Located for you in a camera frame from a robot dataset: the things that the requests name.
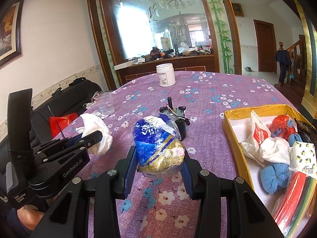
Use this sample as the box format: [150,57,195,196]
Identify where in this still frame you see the blue knitted cloth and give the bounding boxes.
[260,163,290,195]

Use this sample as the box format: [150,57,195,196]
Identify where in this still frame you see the multicolour sponge strips pack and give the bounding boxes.
[272,171,316,237]

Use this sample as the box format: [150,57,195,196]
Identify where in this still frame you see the white bag red label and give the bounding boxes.
[240,111,271,167]

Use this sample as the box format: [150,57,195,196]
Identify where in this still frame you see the white cloth bundle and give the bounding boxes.
[75,113,113,156]

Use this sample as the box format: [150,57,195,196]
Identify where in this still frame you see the lemon print tissue pack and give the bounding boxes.
[289,141,317,179]

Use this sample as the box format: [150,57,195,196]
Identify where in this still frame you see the red bag blue cloth bundle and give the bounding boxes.
[267,114,302,147]

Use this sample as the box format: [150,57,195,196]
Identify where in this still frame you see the black foil snack bag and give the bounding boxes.
[294,119,317,148]

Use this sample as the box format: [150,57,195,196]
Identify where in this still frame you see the blue gold bag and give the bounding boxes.
[133,114,185,179]

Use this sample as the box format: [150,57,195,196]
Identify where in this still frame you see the white towel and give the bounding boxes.
[259,137,291,165]

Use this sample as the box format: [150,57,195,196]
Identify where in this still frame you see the person left hand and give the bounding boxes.
[17,206,45,231]

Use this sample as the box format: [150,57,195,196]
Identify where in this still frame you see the yellow rimmed white tray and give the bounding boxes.
[221,104,316,237]

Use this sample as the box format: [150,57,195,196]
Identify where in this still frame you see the clear plastic cup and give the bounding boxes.
[94,92,115,116]

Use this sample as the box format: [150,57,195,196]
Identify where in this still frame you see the black cup with clips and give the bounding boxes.
[159,97,190,141]

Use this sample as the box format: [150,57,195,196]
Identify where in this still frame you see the purple floral tablecloth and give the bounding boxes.
[52,70,305,238]

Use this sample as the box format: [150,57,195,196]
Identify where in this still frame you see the wooden cabinet counter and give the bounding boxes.
[113,54,220,87]

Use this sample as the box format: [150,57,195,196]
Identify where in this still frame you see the white plastic jar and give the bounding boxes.
[156,63,176,87]

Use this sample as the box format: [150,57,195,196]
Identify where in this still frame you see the person in dark clothes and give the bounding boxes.
[275,42,292,88]

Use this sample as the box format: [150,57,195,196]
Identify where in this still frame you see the brown wooden door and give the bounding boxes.
[254,20,277,74]

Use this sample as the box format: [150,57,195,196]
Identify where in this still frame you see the framed wall picture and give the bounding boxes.
[0,0,24,66]

